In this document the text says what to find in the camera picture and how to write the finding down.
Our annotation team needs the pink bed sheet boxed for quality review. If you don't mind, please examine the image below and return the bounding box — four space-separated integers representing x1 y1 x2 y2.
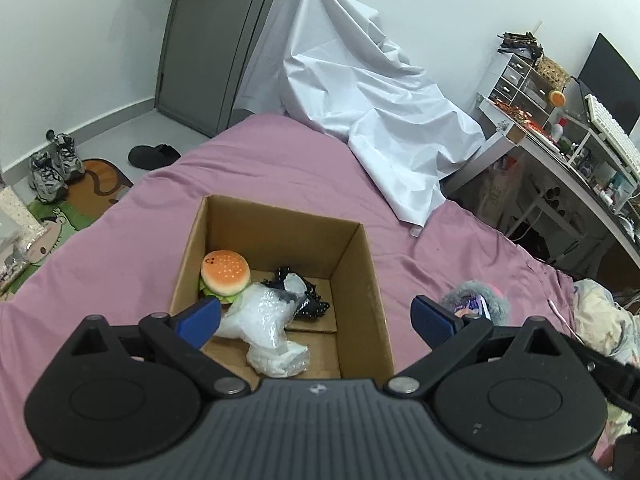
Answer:
1 115 572 479

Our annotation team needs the black monitor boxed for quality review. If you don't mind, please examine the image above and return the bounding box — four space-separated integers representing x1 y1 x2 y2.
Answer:
578 32 640 136

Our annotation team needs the white keyboard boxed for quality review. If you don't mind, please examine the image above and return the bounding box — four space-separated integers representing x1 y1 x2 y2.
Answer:
584 93 640 178

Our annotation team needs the packaged goods pile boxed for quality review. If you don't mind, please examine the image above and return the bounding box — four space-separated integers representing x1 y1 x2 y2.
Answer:
1 186 44 294

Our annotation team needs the cartoon floor mat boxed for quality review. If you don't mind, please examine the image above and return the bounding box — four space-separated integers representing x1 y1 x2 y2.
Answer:
1 158 134 300

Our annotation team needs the orange ball figurine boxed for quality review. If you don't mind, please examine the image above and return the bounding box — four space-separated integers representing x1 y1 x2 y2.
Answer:
548 89 566 107

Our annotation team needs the cardboard box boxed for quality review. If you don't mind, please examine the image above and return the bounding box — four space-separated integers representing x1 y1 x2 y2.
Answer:
169 195 394 385

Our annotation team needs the clear plastic bag white filling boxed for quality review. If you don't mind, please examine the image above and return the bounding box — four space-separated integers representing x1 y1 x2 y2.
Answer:
215 273 310 378

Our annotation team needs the woven basket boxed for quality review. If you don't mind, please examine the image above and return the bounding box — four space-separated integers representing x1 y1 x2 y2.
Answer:
535 54 572 91

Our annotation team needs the grey fuzzy plush pouch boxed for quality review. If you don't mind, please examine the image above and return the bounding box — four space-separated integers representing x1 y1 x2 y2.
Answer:
440 281 511 326

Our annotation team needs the white desk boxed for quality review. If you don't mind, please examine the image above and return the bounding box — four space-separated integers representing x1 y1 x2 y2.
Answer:
442 96 639 266

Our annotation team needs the grey door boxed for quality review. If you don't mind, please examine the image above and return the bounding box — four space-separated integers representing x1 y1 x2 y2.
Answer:
155 0 273 138

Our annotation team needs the grey sneaker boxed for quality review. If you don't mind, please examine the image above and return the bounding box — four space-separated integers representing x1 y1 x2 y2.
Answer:
52 133 86 182
27 152 68 204

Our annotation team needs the white cover sheet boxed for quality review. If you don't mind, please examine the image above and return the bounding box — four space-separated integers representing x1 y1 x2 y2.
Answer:
234 0 485 229

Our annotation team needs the plush hamburger toy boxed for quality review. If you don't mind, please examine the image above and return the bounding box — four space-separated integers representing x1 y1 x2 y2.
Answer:
198 249 250 304

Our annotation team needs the white drawer organizer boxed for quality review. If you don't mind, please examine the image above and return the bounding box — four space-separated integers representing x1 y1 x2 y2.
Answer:
482 52 554 115

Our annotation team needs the grey sneaker right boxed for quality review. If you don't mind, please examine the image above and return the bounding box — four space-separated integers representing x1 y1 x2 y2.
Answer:
52 133 86 182

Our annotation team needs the grey sneaker left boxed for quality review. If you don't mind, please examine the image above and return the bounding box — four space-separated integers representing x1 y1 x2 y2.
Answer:
27 152 68 204

